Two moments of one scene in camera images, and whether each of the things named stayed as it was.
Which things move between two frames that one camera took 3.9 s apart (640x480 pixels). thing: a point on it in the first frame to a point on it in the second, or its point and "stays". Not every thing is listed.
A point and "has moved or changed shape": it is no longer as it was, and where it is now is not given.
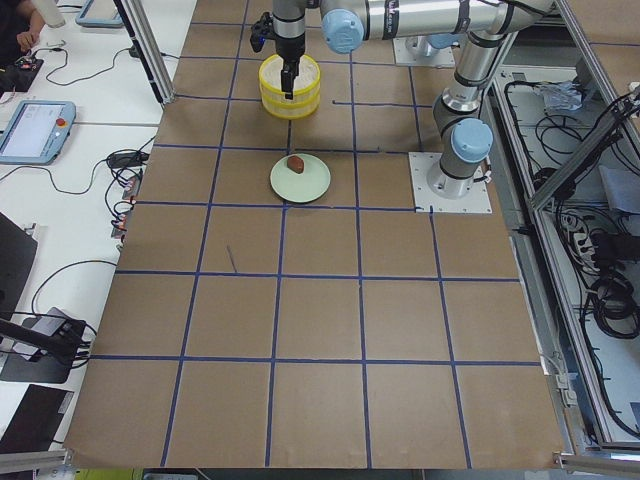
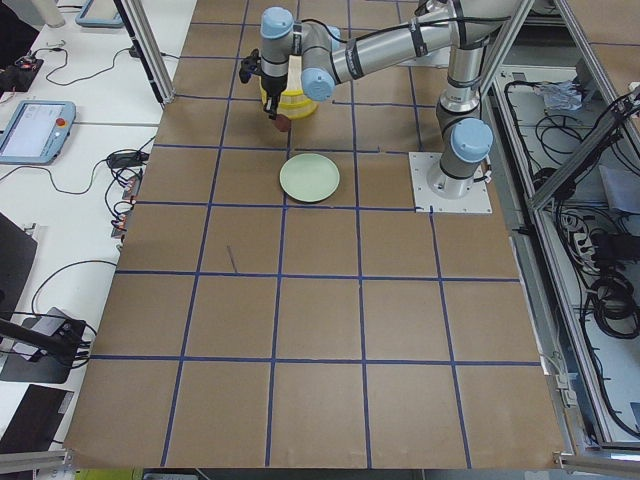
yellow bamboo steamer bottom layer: [290, 110] stays
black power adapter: [127, 160] stays
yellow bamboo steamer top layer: [307, 80] has moved or changed shape
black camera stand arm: [64, 342] stays
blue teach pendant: [37, 132] stays
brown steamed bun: [295, 163] to [282, 122]
